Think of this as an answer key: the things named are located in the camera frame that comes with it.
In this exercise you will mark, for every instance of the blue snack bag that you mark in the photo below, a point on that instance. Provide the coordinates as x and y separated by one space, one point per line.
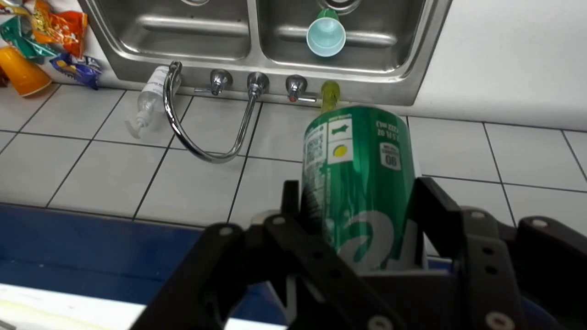
80 70

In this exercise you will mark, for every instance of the orange snack bag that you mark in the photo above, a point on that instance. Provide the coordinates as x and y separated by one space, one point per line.
65 30

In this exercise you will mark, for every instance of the blue wall cabinet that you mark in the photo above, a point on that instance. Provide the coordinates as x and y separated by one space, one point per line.
80 250

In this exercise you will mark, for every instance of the green soda can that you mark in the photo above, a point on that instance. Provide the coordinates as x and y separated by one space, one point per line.
368 184

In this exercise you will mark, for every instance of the green snack bag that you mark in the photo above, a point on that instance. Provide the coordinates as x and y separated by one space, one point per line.
19 39

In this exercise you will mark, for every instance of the stainless steel double sink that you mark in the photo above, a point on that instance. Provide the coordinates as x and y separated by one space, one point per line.
254 37

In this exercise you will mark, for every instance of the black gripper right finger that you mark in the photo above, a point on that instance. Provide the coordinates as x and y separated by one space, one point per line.
520 276

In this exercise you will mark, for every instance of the orange plastic cup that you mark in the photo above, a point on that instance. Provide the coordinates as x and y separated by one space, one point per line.
25 74

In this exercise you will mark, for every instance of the chrome gooseneck faucet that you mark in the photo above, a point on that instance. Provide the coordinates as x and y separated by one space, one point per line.
205 157

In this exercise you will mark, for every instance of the yellow-green dish soap bottle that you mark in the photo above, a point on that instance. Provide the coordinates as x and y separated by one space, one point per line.
331 94

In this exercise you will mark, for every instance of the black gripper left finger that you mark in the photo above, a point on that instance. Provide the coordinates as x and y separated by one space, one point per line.
287 281

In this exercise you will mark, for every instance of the green plastic cup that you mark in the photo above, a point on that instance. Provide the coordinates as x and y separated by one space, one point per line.
326 39

